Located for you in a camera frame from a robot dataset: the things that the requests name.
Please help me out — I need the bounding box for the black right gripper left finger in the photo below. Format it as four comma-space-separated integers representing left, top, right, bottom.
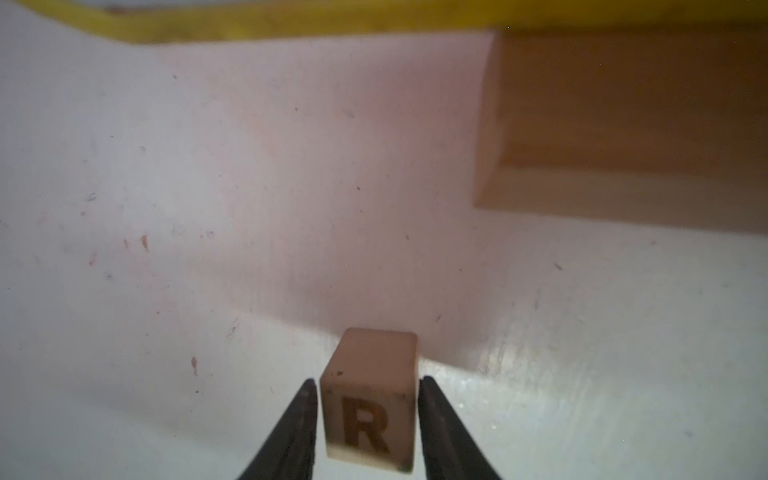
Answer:
238, 379, 318, 480

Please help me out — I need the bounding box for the wooden block letter R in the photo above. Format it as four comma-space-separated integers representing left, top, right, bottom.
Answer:
320, 328, 418, 473

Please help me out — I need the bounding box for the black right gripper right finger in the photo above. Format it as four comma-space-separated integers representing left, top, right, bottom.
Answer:
418, 376, 501, 480

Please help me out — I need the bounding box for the wooden whiteboard stand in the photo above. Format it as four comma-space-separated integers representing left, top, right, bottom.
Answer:
473, 27, 767, 234

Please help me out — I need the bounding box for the whiteboard with RED text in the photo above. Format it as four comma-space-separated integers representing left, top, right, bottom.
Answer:
23, 1, 767, 44

